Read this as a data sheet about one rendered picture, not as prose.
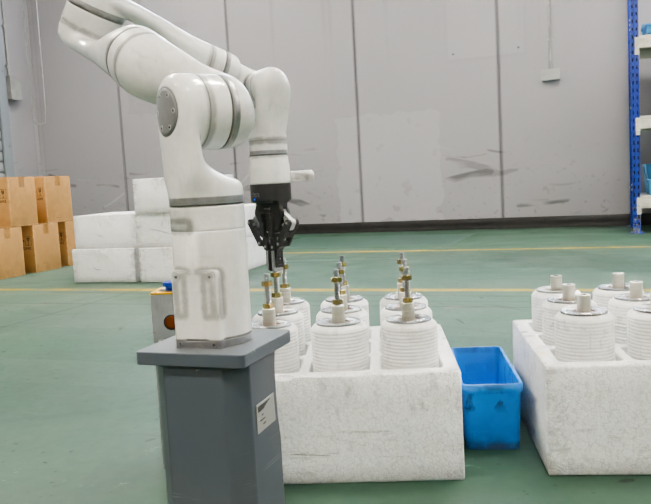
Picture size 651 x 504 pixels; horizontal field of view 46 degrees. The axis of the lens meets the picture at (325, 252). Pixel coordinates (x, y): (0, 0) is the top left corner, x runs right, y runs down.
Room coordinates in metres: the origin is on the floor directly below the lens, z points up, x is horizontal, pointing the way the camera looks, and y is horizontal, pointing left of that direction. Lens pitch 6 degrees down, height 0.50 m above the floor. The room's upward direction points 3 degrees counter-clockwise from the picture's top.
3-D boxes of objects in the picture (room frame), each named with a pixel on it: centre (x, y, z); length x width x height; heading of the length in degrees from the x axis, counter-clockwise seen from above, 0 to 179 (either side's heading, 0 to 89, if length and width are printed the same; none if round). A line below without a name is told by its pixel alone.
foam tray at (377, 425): (1.39, -0.02, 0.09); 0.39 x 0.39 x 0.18; 86
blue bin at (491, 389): (1.45, -0.29, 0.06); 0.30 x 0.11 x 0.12; 174
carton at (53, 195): (5.07, 1.86, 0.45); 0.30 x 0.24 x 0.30; 67
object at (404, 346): (1.27, -0.13, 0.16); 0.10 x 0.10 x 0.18
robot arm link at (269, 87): (1.39, 0.09, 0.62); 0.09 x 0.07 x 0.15; 28
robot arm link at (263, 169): (1.41, 0.08, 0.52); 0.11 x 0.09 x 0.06; 131
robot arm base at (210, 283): (0.95, 0.14, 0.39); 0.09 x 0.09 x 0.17; 70
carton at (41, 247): (4.89, 1.90, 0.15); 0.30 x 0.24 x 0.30; 70
